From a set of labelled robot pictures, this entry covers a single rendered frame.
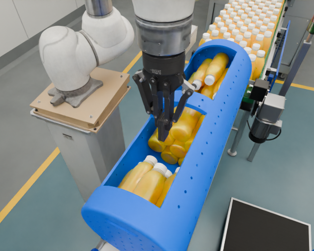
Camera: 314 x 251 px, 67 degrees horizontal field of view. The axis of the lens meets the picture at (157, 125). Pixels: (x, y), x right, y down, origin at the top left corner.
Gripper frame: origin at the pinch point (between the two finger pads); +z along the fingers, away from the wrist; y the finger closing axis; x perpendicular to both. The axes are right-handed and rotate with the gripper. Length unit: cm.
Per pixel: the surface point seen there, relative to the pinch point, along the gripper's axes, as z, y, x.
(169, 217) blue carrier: 12.3, 8.0, -14.0
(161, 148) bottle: 27.9, -7.4, 13.9
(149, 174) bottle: 15.0, -2.0, -4.4
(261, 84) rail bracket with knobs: 33, 19, 76
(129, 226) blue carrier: 10.3, 1.6, -20.1
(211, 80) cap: 17.5, -0.3, 46.4
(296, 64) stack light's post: 37, 34, 109
